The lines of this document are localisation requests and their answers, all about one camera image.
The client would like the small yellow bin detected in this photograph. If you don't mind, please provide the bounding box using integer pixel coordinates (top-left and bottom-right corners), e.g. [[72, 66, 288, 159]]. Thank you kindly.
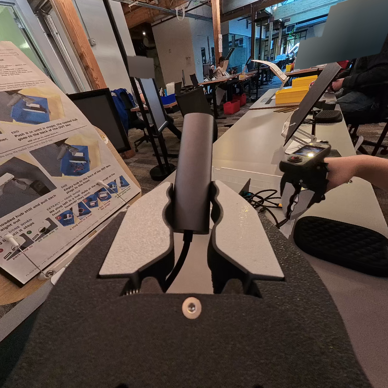
[[275, 86, 310, 104], [292, 76, 319, 88]]

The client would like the white tilted board stand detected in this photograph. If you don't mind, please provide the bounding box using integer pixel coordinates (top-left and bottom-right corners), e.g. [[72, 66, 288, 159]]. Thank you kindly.
[[280, 121, 318, 153]]

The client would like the brown wooden desk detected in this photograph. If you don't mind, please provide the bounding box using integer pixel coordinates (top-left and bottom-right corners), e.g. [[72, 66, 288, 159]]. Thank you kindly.
[[131, 101, 178, 111]]

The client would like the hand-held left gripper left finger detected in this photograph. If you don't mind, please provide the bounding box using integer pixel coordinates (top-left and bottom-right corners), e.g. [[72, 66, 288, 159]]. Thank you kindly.
[[98, 181, 175, 279]]

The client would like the person's right forearm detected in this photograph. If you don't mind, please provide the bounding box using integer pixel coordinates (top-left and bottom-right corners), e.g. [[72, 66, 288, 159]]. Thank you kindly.
[[326, 155, 388, 191]]

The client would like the printed instruction sheet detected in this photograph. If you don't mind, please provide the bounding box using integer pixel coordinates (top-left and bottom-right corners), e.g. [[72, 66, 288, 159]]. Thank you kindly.
[[0, 41, 141, 284]]

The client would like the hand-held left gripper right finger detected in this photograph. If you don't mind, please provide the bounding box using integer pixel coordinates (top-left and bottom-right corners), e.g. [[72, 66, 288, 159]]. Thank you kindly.
[[209, 180, 285, 279]]

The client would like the wooden post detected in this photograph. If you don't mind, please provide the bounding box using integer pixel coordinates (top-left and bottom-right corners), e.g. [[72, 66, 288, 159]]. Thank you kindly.
[[211, 0, 224, 65], [50, 0, 107, 90]]

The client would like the grey metal usb hub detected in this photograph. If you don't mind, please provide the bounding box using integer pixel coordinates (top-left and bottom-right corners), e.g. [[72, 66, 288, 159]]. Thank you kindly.
[[173, 113, 215, 235]]

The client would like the blue jacket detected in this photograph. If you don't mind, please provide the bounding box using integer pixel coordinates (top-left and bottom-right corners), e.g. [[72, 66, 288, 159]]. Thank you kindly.
[[110, 89, 136, 131]]

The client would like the red storage bin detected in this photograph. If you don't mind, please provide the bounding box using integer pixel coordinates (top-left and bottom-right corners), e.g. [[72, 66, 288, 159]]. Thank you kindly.
[[224, 93, 247, 115]]

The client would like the wooden sheet board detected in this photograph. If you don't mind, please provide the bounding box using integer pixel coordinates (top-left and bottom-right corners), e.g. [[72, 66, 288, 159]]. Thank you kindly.
[[0, 126, 142, 305]]

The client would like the black tilted board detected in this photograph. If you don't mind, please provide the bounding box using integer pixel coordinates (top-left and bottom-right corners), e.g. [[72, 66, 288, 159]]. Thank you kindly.
[[283, 63, 342, 147]]

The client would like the curved white sheet board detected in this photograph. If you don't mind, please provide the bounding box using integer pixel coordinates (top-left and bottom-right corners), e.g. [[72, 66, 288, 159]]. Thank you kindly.
[[252, 60, 290, 91]]

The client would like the black office chair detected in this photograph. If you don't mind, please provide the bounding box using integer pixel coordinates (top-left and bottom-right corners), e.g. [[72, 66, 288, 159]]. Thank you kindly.
[[176, 88, 219, 143], [347, 120, 388, 156]]

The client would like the thin black hub cable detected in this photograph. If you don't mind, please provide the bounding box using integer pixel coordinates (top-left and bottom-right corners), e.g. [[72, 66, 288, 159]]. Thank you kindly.
[[164, 230, 193, 293]]

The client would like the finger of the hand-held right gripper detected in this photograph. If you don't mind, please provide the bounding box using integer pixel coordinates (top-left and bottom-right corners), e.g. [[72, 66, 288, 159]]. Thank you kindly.
[[286, 189, 316, 220], [280, 181, 296, 210]]

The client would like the clear plastic bin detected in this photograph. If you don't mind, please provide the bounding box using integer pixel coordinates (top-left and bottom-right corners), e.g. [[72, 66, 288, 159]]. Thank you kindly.
[[211, 166, 291, 231]]

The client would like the black computer monitor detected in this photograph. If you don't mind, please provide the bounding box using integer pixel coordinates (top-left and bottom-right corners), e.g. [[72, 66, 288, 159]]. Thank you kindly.
[[66, 88, 131, 153]]

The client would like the black mesh wrist pad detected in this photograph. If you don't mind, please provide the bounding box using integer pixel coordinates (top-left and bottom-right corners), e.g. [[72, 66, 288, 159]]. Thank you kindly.
[[293, 216, 388, 277], [315, 110, 343, 123]]

